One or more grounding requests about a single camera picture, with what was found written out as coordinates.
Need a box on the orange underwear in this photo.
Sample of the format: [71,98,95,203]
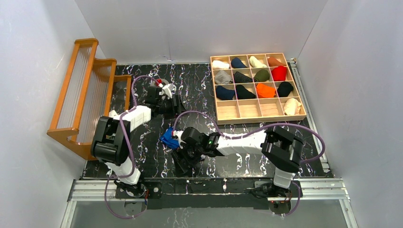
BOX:
[256,83,276,98]

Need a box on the olive rolled cloth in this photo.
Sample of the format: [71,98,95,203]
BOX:
[253,69,270,82]

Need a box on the beige rolled cloth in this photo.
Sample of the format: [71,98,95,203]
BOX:
[283,98,302,115]

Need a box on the black rolled cloth right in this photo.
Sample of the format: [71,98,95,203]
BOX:
[277,81,294,97]

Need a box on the clear tape roll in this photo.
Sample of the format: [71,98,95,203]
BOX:
[162,79,176,91]

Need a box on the black rolled cloth middle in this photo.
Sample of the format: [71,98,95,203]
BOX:
[235,85,256,100]

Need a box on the dark patterned rolled cloth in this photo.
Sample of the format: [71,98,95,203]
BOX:
[233,71,253,84]

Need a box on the wooden compartment organizer box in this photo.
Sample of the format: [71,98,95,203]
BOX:
[210,53,307,124]

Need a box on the white box red label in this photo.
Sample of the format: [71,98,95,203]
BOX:
[108,110,118,118]

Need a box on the navy rolled cloth top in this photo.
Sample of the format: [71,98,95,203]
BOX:
[230,57,247,69]

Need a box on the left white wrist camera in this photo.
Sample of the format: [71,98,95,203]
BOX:
[159,86,176,99]

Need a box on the blue underwear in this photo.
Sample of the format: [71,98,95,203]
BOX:
[160,127,180,150]

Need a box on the rust orange rolled cloth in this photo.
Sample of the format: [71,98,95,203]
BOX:
[267,57,286,67]

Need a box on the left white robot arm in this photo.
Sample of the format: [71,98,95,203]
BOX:
[91,84,185,185]

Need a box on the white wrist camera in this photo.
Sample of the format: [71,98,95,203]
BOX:
[172,130,186,149]
[159,86,176,99]

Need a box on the red rolled cloth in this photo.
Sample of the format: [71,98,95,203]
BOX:
[271,66,287,81]

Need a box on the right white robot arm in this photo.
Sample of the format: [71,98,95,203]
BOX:
[172,126,303,189]

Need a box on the grey rolled cloth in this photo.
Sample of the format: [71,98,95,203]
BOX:
[214,70,233,85]

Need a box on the wooden acrylic tiered rack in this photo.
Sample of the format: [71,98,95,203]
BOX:
[47,38,132,161]

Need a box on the black rolled cloth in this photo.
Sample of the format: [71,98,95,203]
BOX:
[277,81,294,97]
[235,85,256,100]

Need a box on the cream rolled cloth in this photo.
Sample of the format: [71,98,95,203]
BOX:
[249,56,267,68]

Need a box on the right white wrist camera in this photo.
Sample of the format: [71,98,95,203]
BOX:
[172,130,186,149]

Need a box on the white rolled cloth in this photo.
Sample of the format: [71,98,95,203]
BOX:
[211,60,230,70]

